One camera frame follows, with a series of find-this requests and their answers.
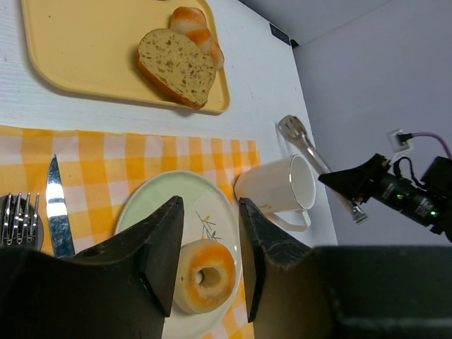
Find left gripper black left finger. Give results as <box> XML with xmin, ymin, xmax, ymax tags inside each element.
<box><xmin>1</xmin><ymin>196</ymin><xmax>184</xmax><ymax>338</ymax></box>

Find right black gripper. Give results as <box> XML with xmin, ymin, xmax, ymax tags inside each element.
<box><xmin>318</xmin><ymin>153</ymin><xmax>451</xmax><ymax>240</ymax></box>

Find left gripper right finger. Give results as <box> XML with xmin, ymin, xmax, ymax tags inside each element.
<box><xmin>239</xmin><ymin>198</ymin><xmax>451</xmax><ymax>338</ymax></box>

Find glazed ring donut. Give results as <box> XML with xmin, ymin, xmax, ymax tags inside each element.
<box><xmin>174</xmin><ymin>239</ymin><xmax>236</xmax><ymax>314</ymax></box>

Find metal tongs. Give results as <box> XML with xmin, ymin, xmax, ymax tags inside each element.
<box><xmin>277</xmin><ymin>115</ymin><xmax>368</xmax><ymax>224</ymax></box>

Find front bread slice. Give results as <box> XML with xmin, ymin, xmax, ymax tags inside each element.
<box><xmin>137</xmin><ymin>28</ymin><xmax>216</xmax><ymax>109</ymax></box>

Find white ceramic mug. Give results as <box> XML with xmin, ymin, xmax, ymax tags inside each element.
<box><xmin>234</xmin><ymin>155</ymin><xmax>316</xmax><ymax>232</ymax></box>

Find pale green ceramic plate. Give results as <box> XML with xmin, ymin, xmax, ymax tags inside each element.
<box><xmin>116</xmin><ymin>171</ymin><xmax>242</xmax><ymax>338</ymax></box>

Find yellow checkered cloth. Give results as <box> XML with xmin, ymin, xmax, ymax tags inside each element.
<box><xmin>1</xmin><ymin>126</ymin><xmax>260</xmax><ymax>338</ymax></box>

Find right blue corner label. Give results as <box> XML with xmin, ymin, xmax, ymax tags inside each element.
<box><xmin>269</xmin><ymin>23</ymin><xmax>291</xmax><ymax>46</ymax></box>

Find orange topped round bun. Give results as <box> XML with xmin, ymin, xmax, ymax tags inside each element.
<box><xmin>170</xmin><ymin>6</ymin><xmax>225</xmax><ymax>70</ymax></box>

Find yellow plastic tray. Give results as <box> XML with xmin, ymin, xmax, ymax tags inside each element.
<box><xmin>21</xmin><ymin>0</ymin><xmax>218</xmax><ymax>107</ymax></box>

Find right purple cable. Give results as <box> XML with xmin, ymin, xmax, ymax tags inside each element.
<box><xmin>397</xmin><ymin>131</ymin><xmax>452</xmax><ymax>158</ymax></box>

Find knife with patterned handle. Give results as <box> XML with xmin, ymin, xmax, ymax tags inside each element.
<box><xmin>45</xmin><ymin>155</ymin><xmax>76</xmax><ymax>258</ymax></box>

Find fork with patterned handle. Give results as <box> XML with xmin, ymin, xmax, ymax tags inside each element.
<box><xmin>1</xmin><ymin>192</ymin><xmax>44</xmax><ymax>251</ymax></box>

